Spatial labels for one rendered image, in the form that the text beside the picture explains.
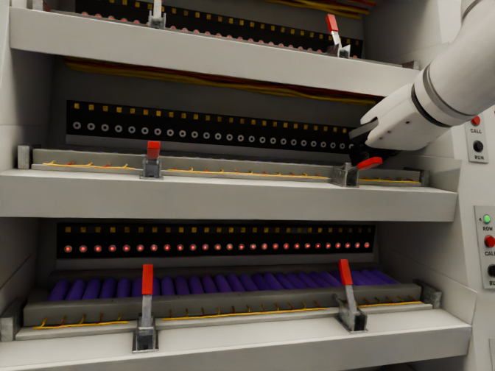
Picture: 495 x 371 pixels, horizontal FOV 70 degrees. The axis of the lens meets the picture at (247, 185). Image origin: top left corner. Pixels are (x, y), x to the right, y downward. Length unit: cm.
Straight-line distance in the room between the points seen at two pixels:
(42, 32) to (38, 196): 19
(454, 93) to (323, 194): 19
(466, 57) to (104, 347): 49
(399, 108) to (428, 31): 25
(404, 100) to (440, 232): 24
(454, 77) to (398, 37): 34
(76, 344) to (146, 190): 18
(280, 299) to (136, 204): 24
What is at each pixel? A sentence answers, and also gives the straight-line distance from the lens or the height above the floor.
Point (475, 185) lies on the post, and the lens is 65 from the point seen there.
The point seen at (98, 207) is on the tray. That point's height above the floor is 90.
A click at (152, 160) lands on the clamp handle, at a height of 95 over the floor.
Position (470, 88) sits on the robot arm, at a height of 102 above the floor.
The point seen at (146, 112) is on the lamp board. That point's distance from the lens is 61.
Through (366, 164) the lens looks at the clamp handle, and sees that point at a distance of 47.
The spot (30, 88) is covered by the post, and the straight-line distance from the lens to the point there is 57.
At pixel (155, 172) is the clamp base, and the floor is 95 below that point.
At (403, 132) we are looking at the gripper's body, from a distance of 52.
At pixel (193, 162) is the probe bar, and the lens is 48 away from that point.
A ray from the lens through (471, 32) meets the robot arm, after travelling 46.
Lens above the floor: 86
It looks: 9 degrees up
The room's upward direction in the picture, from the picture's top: 1 degrees counter-clockwise
